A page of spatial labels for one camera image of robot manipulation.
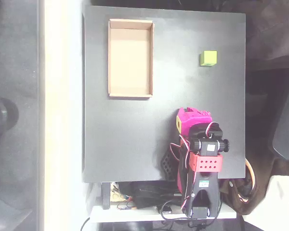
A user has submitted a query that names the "dark brown cloth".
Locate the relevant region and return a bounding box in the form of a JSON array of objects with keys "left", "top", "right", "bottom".
[{"left": 245, "top": 0, "right": 289, "bottom": 70}]

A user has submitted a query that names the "black lattice robot base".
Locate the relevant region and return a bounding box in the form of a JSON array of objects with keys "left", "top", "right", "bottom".
[{"left": 160, "top": 149, "right": 181, "bottom": 181}]

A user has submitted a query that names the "black hanging cable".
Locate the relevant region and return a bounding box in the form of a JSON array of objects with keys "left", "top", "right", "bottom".
[{"left": 80, "top": 217, "right": 91, "bottom": 231}]

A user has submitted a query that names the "small black usb adapter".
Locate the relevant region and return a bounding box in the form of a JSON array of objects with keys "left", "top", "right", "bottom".
[{"left": 156, "top": 204, "right": 173, "bottom": 215}]

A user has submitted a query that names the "white cloth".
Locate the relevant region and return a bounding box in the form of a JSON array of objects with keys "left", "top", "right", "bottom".
[{"left": 243, "top": 175, "right": 289, "bottom": 231}]

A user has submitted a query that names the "grey office chair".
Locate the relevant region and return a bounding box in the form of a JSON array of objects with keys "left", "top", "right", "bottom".
[{"left": 267, "top": 69, "right": 289, "bottom": 161}]

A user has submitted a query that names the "green cube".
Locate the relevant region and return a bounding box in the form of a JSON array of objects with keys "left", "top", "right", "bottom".
[{"left": 199, "top": 50, "right": 218, "bottom": 66}]

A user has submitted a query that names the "black looped cable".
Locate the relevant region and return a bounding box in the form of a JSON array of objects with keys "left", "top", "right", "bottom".
[{"left": 160, "top": 199, "right": 223, "bottom": 221}]

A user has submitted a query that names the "light wooden piece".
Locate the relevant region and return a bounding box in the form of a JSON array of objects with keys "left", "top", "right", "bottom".
[{"left": 110, "top": 190, "right": 125, "bottom": 202}]

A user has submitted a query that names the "white shelf board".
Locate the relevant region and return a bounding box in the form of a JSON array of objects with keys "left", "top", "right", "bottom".
[{"left": 90, "top": 204, "right": 237, "bottom": 223}]

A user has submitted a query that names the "brown jacket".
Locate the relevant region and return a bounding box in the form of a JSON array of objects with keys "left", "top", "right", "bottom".
[{"left": 218, "top": 156, "right": 276, "bottom": 216}]

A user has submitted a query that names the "cardboard box tray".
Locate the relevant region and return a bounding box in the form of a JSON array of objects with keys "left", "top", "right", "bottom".
[{"left": 107, "top": 18, "right": 155, "bottom": 98}]

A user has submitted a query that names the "orange cable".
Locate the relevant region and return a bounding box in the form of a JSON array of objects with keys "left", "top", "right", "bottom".
[{"left": 233, "top": 158, "right": 258, "bottom": 204}]

